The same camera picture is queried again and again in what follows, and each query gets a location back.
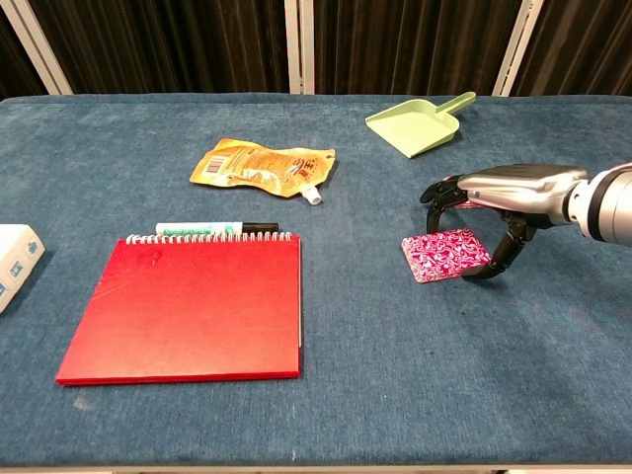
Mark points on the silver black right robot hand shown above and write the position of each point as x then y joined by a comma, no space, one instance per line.
518,190

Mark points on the red white patterned box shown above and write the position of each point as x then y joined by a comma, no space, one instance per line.
444,254

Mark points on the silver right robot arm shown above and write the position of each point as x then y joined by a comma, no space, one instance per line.
609,205

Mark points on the light green dustpan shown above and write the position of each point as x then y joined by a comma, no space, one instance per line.
412,126

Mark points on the blue table cloth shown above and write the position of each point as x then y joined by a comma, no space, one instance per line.
345,370

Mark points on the orange spout pouch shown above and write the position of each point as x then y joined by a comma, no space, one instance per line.
261,168

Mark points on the white green marker pen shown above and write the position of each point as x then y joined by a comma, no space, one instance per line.
197,228

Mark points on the red spiral notebook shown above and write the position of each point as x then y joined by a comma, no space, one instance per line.
187,306

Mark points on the dark pleated curtain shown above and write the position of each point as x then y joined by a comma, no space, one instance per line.
173,44

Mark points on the white blue printed box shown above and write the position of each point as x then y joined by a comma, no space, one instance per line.
15,259

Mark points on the white frame post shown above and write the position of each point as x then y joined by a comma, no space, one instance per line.
516,47
299,44
37,44

